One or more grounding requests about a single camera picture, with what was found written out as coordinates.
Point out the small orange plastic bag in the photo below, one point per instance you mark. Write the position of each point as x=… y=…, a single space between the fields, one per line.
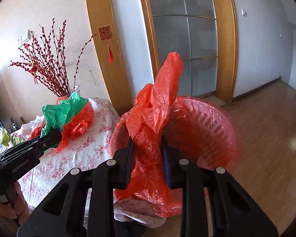
x=36 y=132

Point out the red berry branch bouquet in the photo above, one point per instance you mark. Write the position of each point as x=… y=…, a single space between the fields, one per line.
x=47 y=51

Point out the red lined trash basket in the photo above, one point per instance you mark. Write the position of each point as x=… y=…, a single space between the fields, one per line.
x=202 y=132

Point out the dark green plastic bag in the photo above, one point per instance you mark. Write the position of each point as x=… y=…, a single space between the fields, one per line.
x=56 y=116

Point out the white crumpled bag rear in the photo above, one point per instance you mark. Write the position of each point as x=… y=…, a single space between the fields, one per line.
x=26 y=129

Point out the white wall light switch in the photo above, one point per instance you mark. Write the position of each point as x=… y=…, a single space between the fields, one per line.
x=24 y=38

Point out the frosted glass sliding door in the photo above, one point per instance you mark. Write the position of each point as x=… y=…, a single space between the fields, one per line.
x=188 y=27

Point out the person's left hand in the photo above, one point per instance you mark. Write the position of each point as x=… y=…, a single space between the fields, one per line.
x=19 y=210

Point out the white switch right wall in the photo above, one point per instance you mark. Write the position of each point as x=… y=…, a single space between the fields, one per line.
x=244 y=13

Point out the clear glass vase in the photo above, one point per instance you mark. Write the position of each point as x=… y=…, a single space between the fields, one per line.
x=73 y=89

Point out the small red lantern ornament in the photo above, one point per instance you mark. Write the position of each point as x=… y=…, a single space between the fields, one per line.
x=34 y=69

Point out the wooden door frame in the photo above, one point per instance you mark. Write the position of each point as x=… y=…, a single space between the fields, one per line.
x=227 y=46

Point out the light green plastic bag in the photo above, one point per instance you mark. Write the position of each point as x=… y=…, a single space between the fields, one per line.
x=10 y=140

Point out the large orange plastic bag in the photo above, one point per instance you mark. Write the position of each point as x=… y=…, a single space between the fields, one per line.
x=153 y=118

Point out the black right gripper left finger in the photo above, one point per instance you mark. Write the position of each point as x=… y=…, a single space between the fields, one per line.
x=81 y=204

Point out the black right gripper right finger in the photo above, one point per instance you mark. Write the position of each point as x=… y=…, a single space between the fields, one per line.
x=233 y=211

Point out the red fu tassel ornament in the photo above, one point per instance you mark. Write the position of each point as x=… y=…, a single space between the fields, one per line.
x=105 y=34

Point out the floral pink white tablecloth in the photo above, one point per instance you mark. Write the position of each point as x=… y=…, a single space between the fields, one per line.
x=86 y=152

